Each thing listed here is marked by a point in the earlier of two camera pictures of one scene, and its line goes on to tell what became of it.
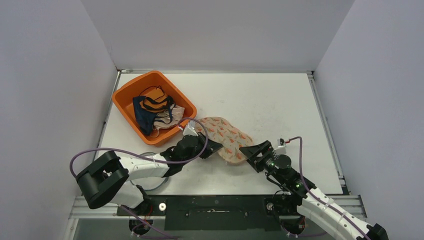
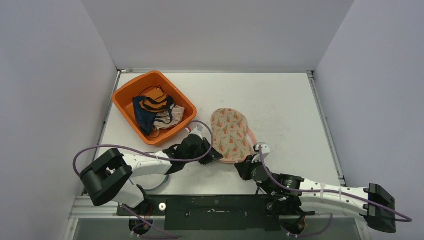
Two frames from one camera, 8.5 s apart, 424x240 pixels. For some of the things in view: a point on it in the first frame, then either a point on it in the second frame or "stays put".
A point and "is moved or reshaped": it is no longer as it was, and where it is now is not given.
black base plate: [214, 212] stays put
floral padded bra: [220, 130] is moved or reshaped
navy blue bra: [145, 118] stays put
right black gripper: [265, 156] -> [244, 168]
